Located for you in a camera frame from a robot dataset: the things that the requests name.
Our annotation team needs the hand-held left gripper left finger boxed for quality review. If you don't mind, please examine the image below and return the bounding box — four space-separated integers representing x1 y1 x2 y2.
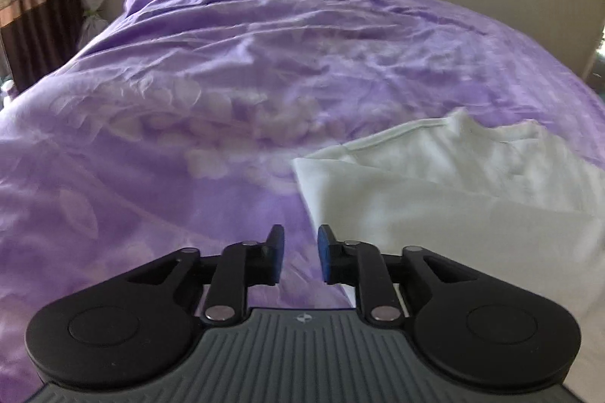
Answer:
125 224 287 324

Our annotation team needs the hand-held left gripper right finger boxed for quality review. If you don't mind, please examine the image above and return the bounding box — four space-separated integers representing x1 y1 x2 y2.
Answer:
316 223 478 326

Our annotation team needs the white printed t-shirt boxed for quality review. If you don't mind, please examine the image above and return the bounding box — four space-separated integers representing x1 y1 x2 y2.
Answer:
292 107 605 403

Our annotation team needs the purple floral bed blanket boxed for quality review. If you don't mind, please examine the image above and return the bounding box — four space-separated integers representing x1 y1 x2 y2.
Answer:
0 0 605 391

